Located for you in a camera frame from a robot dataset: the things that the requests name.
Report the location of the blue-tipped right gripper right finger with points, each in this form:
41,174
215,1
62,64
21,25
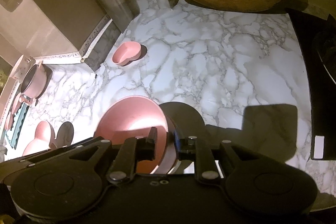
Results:
203,156

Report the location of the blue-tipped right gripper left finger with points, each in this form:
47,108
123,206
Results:
132,151

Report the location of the large pink bowl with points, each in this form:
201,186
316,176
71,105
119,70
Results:
134,116

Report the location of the pink bear-shaped plate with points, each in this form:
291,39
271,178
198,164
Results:
44,139

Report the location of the small pink heart bowl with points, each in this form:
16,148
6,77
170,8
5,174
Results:
127,52

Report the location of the pink steel-lined pot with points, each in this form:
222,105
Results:
35,83

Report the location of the teal drying tray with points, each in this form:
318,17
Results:
11,136

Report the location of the pink small dish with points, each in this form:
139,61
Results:
9,121
16,104

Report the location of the white floral bowl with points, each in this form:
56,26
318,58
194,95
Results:
21,67

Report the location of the black stove top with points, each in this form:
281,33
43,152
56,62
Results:
316,39

